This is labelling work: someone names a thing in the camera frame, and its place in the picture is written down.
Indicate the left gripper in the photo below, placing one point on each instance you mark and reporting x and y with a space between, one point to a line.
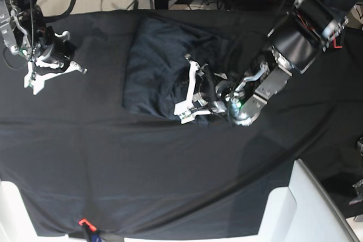
208 93

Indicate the white bin right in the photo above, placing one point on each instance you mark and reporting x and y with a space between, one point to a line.
303 211

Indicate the white bin left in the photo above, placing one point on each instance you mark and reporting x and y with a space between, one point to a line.
15 222

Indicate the black red clamp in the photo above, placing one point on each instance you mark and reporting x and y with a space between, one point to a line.
338 40
90 232

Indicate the white bin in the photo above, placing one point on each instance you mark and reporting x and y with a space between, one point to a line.
303 211
15 222

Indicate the black red clamp front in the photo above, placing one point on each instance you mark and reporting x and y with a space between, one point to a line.
90 232

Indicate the dark grey T-shirt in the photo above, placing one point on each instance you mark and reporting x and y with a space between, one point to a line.
156 76

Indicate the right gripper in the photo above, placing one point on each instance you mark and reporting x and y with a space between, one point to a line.
50 56

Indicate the black table cloth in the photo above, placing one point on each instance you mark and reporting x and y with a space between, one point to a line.
75 152

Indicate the black red clamp right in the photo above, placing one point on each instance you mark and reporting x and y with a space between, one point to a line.
338 40

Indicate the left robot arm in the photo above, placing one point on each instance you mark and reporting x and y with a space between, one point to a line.
308 29

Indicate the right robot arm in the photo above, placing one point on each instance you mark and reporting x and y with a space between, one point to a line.
16 16

